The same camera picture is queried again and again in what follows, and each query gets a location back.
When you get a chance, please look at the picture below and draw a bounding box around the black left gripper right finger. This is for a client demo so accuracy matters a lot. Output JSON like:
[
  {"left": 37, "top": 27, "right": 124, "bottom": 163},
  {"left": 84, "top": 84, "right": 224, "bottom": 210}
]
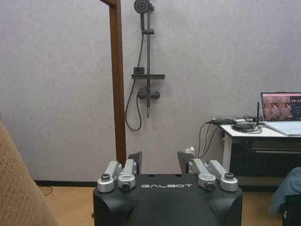
[{"left": 177, "top": 151, "right": 239, "bottom": 192}]

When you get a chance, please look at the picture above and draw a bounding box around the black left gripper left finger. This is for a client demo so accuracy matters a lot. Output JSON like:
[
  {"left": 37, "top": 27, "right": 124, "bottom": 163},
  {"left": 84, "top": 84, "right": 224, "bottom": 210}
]
[{"left": 97, "top": 151, "right": 143, "bottom": 194}]

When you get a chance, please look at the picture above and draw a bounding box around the blue grey garment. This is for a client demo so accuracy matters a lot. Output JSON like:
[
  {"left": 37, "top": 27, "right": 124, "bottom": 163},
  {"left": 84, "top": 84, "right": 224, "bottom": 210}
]
[{"left": 269, "top": 166, "right": 301, "bottom": 216}]

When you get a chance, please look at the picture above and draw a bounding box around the white desk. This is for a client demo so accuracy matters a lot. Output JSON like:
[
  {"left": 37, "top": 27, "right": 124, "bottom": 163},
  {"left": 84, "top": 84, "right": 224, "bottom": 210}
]
[{"left": 211, "top": 118, "right": 301, "bottom": 177}]

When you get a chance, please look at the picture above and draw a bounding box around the black power adapter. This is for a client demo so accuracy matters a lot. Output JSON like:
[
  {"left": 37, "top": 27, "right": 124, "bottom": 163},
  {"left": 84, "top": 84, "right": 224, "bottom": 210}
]
[{"left": 231, "top": 123, "right": 262, "bottom": 134}]

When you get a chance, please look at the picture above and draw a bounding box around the black box under desk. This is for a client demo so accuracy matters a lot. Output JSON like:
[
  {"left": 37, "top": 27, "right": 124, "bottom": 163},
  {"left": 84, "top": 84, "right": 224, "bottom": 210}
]
[{"left": 229, "top": 136, "right": 301, "bottom": 178}]

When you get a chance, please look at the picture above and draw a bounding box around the black antenna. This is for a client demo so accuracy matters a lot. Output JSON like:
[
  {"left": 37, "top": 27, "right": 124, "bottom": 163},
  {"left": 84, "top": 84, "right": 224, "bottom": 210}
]
[{"left": 256, "top": 102, "right": 264, "bottom": 124}]

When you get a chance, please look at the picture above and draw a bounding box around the dark grey shower mixer tap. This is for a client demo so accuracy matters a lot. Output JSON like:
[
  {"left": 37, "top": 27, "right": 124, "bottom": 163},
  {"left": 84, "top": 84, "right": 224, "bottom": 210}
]
[{"left": 137, "top": 87, "right": 161, "bottom": 99}]

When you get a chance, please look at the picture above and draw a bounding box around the open silver laptop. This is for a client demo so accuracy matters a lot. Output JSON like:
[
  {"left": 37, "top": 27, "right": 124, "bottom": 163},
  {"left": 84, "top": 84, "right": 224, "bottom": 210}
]
[{"left": 260, "top": 92, "right": 301, "bottom": 137}]

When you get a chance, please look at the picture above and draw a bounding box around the dark grey shower shelf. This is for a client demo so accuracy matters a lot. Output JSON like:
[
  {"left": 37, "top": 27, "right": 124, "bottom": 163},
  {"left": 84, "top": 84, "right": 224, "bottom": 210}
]
[{"left": 131, "top": 67, "right": 166, "bottom": 80}]

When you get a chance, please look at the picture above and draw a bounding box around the dark grey shower head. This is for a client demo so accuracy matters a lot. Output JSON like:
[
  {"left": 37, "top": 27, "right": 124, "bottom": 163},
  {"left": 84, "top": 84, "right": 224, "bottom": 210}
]
[{"left": 134, "top": 0, "right": 155, "bottom": 13}]

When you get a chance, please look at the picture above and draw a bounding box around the black hanging cable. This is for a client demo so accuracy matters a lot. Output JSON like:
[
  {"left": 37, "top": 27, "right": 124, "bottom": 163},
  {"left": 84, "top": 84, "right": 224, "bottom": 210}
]
[{"left": 198, "top": 121, "right": 218, "bottom": 159}]

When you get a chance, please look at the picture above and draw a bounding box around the black cable hub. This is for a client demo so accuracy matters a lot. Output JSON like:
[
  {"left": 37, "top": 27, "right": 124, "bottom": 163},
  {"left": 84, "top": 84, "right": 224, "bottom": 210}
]
[{"left": 210, "top": 118, "right": 236, "bottom": 125}]

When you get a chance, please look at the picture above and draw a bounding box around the dark grey shower hose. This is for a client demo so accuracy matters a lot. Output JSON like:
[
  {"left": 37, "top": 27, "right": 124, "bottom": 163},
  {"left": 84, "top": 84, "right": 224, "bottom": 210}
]
[{"left": 125, "top": 34, "right": 145, "bottom": 131}]

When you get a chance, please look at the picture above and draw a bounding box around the brown wooden rack post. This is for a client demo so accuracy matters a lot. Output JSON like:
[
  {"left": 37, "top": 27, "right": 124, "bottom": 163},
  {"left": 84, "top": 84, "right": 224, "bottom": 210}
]
[{"left": 98, "top": 0, "right": 127, "bottom": 165}]

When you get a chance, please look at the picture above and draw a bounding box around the dark grey shower rail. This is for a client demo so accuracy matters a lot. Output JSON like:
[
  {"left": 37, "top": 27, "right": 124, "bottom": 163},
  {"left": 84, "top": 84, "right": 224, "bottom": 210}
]
[{"left": 140, "top": 4, "right": 156, "bottom": 118}]

